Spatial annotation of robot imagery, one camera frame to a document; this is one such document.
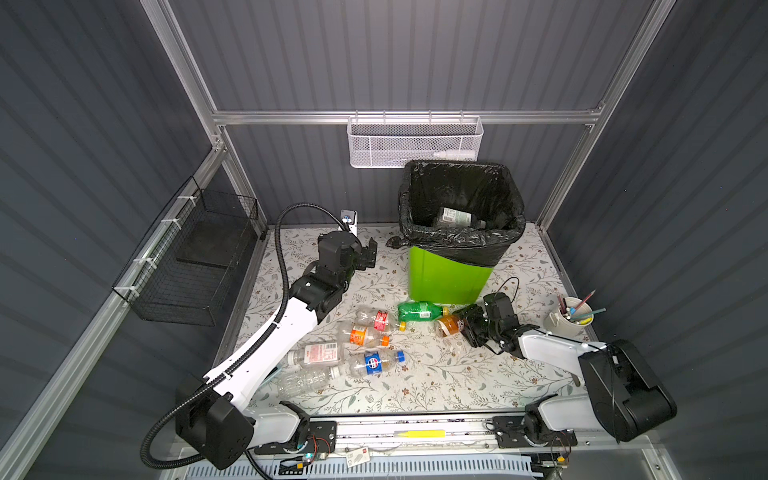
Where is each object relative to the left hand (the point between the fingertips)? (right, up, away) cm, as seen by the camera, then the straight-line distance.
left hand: (352, 237), depth 76 cm
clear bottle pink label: (-12, -33, +7) cm, 35 cm away
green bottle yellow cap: (+18, -23, +19) cm, 35 cm away
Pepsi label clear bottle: (+5, -34, +5) cm, 35 cm away
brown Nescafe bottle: (+27, -25, +12) cm, 39 cm away
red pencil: (+67, -18, +11) cm, 70 cm away
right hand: (+30, -25, +15) cm, 42 cm away
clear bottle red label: (+7, -24, +13) cm, 29 cm away
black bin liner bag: (+35, +10, +20) cm, 42 cm away
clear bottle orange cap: (+3, -29, +13) cm, 32 cm away
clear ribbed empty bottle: (-12, -38, +2) cm, 40 cm away
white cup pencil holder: (+58, -22, +4) cm, 63 cm away
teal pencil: (+67, -21, +8) cm, 71 cm away
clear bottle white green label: (+32, +7, +20) cm, 38 cm away
